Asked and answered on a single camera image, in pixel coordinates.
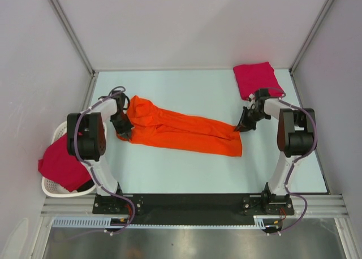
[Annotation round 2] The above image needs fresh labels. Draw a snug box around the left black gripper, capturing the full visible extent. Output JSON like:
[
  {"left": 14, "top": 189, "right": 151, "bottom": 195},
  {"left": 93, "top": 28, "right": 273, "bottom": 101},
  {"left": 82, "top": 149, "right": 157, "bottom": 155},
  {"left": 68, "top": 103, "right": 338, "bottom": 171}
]
[{"left": 109, "top": 113, "right": 133, "bottom": 140}]

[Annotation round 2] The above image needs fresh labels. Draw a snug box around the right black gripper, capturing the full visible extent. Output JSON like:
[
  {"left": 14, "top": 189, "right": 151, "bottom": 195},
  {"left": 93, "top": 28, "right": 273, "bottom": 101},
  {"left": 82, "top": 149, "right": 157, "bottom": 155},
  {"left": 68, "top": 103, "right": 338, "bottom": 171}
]
[{"left": 235, "top": 106, "right": 270, "bottom": 133}]

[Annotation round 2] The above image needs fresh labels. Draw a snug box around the orange t shirt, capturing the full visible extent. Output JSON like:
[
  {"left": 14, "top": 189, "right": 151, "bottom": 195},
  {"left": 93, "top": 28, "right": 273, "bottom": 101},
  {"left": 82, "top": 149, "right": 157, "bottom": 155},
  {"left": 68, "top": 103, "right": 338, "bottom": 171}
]
[{"left": 126, "top": 96, "right": 243, "bottom": 157}]

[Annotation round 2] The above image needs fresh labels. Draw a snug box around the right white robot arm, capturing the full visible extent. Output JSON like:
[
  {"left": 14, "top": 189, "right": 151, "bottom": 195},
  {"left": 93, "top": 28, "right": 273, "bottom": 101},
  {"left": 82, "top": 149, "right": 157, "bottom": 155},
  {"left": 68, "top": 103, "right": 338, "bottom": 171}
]
[{"left": 235, "top": 88, "right": 317, "bottom": 215}]

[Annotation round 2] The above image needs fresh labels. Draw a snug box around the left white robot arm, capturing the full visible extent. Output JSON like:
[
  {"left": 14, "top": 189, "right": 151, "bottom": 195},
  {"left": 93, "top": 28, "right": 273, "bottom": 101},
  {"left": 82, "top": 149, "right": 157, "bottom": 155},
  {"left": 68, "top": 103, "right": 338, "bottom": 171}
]
[{"left": 66, "top": 86, "right": 134, "bottom": 214}]

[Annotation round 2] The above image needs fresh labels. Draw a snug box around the folded magenta t shirt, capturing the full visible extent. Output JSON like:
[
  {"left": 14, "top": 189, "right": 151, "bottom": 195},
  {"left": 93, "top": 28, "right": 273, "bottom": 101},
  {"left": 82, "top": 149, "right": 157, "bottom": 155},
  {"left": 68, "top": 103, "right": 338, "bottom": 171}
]
[{"left": 233, "top": 62, "right": 284, "bottom": 101}]

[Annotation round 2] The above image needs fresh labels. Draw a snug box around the black garment in basket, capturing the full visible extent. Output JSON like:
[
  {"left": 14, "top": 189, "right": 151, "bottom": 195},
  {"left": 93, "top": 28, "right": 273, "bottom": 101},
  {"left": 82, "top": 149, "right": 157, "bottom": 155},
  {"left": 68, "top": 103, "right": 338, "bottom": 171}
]
[{"left": 76, "top": 179, "right": 94, "bottom": 192}]

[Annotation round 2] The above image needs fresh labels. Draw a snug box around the magenta t shirt in basket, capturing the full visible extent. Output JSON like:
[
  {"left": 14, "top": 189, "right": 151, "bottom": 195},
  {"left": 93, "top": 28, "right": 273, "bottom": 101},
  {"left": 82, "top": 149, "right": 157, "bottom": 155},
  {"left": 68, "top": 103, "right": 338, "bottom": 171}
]
[{"left": 38, "top": 133, "right": 92, "bottom": 192}]

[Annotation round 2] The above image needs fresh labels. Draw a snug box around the white plastic laundry basket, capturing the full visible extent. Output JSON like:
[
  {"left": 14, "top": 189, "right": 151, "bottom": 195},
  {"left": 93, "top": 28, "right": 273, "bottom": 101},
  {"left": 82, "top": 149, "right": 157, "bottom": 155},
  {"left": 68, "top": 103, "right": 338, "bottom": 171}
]
[{"left": 41, "top": 121, "right": 96, "bottom": 198}]

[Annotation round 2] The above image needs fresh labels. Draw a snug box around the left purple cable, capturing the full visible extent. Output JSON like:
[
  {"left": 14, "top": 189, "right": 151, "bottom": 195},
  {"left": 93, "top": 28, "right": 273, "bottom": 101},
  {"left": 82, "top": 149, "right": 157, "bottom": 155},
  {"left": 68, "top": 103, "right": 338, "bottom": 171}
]
[{"left": 53, "top": 85, "right": 136, "bottom": 240}]

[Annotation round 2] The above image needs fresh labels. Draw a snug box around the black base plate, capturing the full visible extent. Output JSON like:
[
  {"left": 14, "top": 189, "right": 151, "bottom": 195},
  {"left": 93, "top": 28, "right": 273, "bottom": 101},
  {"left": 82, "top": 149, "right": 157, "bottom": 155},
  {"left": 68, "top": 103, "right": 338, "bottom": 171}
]
[{"left": 92, "top": 192, "right": 295, "bottom": 226}]

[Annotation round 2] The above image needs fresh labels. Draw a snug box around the grey slotted cable duct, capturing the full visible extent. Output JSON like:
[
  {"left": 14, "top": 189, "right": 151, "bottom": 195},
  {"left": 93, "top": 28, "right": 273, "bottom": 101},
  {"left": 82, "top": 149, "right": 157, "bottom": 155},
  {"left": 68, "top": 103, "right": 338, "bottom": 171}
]
[{"left": 53, "top": 217, "right": 278, "bottom": 231}]

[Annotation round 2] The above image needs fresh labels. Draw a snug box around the aluminium frame rail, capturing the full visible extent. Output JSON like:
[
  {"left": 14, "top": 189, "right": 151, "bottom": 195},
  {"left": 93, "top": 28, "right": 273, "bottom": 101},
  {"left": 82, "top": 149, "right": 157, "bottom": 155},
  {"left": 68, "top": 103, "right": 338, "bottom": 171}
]
[{"left": 41, "top": 194, "right": 349, "bottom": 218}]

